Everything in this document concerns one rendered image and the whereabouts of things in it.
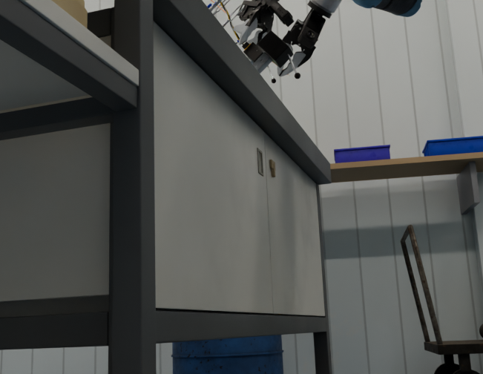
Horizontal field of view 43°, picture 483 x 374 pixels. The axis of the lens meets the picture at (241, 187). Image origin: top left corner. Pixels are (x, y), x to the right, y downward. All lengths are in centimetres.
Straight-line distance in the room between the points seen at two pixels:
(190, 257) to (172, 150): 16
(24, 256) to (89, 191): 12
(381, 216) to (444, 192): 39
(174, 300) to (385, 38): 337
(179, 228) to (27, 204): 20
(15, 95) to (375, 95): 331
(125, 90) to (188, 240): 30
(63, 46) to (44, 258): 33
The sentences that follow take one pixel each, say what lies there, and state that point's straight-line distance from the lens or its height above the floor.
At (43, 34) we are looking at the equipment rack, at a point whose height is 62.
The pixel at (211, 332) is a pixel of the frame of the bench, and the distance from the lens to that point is 96.
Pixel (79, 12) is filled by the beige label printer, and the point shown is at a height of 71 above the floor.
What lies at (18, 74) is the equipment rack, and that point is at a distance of 69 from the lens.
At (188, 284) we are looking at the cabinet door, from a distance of 89.
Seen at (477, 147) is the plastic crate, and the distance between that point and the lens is 351.
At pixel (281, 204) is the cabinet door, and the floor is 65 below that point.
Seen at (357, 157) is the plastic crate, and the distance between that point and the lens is 342.
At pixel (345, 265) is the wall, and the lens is 368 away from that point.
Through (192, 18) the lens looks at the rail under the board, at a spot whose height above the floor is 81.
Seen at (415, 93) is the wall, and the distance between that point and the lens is 395.
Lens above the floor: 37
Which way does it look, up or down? 13 degrees up
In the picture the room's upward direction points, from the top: 2 degrees counter-clockwise
